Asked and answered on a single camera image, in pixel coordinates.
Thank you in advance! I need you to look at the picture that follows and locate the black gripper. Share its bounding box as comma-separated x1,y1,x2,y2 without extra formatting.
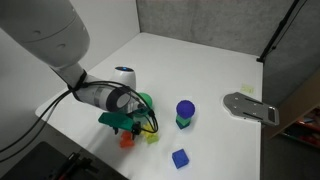
112,99,150,141

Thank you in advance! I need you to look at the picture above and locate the orange toy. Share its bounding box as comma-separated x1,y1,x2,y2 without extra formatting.
119,130,136,149

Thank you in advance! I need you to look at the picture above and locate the yellow star toy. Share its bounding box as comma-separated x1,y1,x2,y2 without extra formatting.
142,123,156,134

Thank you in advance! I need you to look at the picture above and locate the green bowl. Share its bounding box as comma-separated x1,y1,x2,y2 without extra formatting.
137,92,154,110

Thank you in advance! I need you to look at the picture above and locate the yellow-green block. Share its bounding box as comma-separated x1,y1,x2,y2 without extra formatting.
142,128,160,145

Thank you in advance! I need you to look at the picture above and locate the green block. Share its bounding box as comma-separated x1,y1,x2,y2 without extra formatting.
175,114,193,127

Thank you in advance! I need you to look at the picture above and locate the blue hexagon block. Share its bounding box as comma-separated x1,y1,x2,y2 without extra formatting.
171,148,191,170

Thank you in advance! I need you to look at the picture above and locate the purple cylinder block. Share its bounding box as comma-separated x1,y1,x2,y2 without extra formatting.
175,99,197,119

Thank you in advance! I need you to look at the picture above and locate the black clamp equipment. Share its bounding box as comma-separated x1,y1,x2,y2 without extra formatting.
49,151,100,180

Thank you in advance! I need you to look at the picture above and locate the grey metal plate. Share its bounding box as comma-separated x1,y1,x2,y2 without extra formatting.
222,91,281,128

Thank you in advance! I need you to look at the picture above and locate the yellow sticky note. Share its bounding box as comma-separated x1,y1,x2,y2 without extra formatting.
240,83,255,95

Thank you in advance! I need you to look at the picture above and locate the cardboard shelf box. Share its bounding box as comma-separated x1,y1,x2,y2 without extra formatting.
266,70,320,149

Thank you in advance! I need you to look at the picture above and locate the black pole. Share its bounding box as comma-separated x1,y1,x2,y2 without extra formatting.
256,0,302,64

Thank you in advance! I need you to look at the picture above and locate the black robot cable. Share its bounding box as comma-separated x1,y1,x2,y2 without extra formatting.
0,79,160,163

